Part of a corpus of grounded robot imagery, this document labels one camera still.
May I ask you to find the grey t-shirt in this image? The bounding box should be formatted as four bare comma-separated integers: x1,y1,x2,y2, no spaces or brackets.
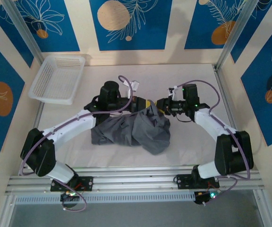
90,104,171,156

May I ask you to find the white plastic mesh basket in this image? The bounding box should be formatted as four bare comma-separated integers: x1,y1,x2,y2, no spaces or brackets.
28,55,86,105

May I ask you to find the white table cover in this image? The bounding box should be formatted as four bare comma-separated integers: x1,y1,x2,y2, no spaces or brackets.
28,63,245,170

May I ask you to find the aluminium side rail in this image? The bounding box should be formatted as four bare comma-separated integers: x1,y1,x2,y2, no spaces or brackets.
19,104,44,175
212,65,247,161

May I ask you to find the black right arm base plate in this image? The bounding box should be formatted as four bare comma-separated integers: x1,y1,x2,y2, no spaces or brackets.
173,174,198,190

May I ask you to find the aluminium corner post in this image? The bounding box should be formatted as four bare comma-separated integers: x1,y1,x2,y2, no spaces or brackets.
215,0,256,71
2,0,44,64

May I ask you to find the aluminium mounting rail frame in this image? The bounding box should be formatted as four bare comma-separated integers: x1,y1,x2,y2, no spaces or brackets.
5,165,265,196

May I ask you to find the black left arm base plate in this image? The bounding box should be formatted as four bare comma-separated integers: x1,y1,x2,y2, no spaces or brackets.
50,176,94,192

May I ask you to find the grey slotted cable duct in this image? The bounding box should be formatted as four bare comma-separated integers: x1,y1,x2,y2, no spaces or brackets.
14,191,196,205

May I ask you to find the aluminium frame leg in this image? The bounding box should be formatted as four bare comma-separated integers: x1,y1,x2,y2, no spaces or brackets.
254,189,272,227
0,195,16,227

